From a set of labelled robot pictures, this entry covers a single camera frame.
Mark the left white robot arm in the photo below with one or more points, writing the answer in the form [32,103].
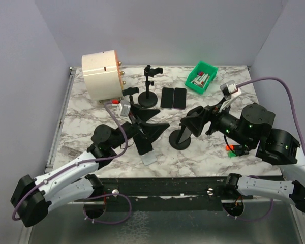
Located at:
[34,198]

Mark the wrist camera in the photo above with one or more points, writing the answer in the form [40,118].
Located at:
[123,107]
[230,92]

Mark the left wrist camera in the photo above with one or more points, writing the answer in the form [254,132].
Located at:
[123,107]

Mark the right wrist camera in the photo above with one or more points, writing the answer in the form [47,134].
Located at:
[230,92]

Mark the black phone stand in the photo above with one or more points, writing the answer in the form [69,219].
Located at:
[148,99]
[130,92]

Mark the orange capped marker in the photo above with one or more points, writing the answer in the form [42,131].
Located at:
[233,147]

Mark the purple edged black phone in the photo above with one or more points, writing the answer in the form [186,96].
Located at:
[179,99]

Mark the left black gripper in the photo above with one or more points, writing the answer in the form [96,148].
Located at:
[151,130]

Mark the cream cylindrical box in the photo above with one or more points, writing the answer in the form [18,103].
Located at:
[102,76]

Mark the green capped marker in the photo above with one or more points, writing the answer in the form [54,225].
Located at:
[237,153]

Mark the green plastic bin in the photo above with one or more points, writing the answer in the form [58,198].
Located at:
[201,77]

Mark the black mounting rail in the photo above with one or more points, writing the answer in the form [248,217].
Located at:
[168,194]

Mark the silver edged black phone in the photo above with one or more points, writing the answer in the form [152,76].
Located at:
[167,98]

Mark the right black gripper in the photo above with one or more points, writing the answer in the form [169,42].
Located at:
[195,122]

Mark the silver flat phone stand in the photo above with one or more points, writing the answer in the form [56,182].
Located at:
[149,158]

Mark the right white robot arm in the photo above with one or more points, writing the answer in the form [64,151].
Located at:
[254,131]

